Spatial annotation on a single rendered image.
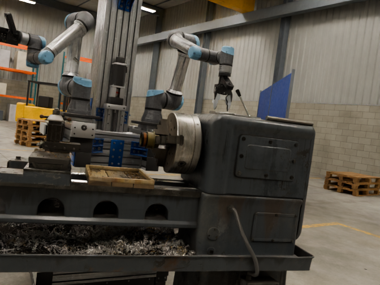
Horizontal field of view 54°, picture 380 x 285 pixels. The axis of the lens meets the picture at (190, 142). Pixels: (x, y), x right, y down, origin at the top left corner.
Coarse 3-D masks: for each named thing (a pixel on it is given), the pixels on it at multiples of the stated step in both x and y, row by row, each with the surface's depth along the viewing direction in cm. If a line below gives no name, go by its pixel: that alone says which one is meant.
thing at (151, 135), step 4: (144, 132) 188; (148, 132) 188; (152, 132) 189; (140, 136) 191; (144, 136) 186; (148, 136) 186; (152, 136) 187; (140, 140) 191; (144, 140) 186; (148, 140) 186; (152, 140) 187; (140, 144) 189; (144, 144) 187; (148, 144) 187; (152, 144) 187; (156, 144) 189; (148, 148) 190; (152, 148) 188
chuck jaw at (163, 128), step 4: (160, 120) 198; (164, 120) 198; (160, 124) 198; (164, 124) 197; (168, 124) 198; (156, 128) 197; (160, 128) 194; (164, 128) 195; (168, 128) 196; (156, 132) 192; (160, 132) 193; (164, 132) 194; (168, 132) 195
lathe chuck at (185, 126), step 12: (168, 120) 199; (180, 120) 184; (192, 120) 186; (180, 132) 180; (192, 132) 182; (192, 144) 181; (168, 156) 191; (180, 156) 181; (192, 156) 182; (168, 168) 189; (180, 168) 185
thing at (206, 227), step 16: (208, 208) 181; (224, 208) 184; (240, 208) 187; (256, 208) 189; (272, 208) 192; (288, 208) 195; (304, 208) 200; (208, 224) 182; (224, 224) 185; (256, 224) 190; (272, 224) 192; (288, 224) 195; (192, 240) 188; (208, 240) 183; (224, 240) 186; (240, 240) 188; (256, 240) 190; (272, 240) 192; (288, 240) 196; (288, 256) 197; (176, 272) 220; (192, 272) 196; (208, 272) 188; (224, 272) 191; (240, 272) 193; (272, 272) 199
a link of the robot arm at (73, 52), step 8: (72, 16) 236; (64, 24) 243; (72, 24) 237; (80, 40) 242; (72, 48) 239; (80, 48) 243; (72, 56) 240; (72, 64) 240; (64, 72) 241; (72, 72) 240; (64, 80) 239; (64, 88) 238
